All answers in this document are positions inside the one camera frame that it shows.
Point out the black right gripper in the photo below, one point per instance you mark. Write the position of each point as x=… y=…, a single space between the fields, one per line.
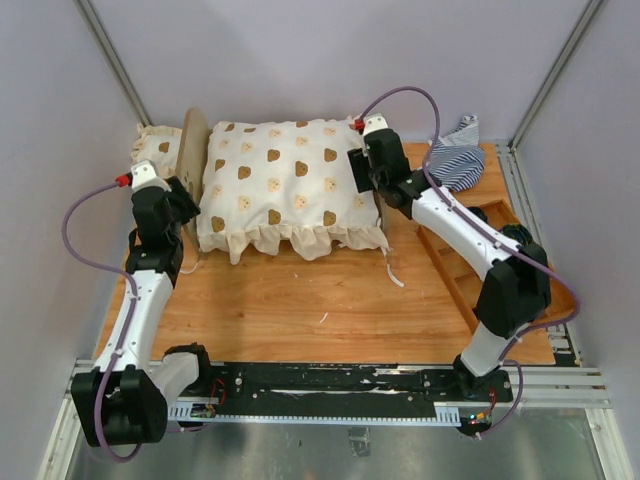
x=359 y=162

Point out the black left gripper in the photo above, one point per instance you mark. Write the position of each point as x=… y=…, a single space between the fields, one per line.
x=183 y=199

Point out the small bear print pillow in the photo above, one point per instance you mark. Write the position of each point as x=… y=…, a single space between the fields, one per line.
x=159 y=145

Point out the wooden striped pet bed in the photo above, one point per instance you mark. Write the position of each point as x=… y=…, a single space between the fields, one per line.
x=192 y=150

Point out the large bear print cushion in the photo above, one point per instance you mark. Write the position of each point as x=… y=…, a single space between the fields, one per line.
x=290 y=185

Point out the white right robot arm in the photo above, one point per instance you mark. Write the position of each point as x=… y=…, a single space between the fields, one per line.
x=516 y=287

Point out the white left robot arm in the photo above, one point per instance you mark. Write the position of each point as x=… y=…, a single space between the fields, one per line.
x=122 y=400

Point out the blue striped cloth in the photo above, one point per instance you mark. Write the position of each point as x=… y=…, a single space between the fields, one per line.
x=457 y=160

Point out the wooden compartment tray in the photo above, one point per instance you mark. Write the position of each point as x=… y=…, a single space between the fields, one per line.
x=462 y=281

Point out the blue yellow rolled fabric item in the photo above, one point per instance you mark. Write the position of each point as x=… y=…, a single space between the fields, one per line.
x=518 y=233

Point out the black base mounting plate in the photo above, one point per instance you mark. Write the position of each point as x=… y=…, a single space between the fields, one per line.
x=344 y=389

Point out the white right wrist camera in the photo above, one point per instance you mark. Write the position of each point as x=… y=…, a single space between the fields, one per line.
x=374 y=123

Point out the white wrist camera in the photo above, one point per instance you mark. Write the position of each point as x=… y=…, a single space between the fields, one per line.
x=374 y=123
x=144 y=175

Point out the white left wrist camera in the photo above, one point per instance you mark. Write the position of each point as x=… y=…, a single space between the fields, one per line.
x=144 y=175

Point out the left aluminium frame post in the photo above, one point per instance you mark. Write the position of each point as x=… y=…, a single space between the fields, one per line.
x=101 y=37

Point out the aluminium frame post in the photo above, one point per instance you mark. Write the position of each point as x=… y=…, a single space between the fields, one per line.
x=578 y=33
x=101 y=37

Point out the right aluminium frame post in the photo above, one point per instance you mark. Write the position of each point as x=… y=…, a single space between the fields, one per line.
x=578 y=33

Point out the grey slotted cable duct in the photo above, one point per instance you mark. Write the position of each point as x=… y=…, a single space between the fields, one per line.
x=190 y=412

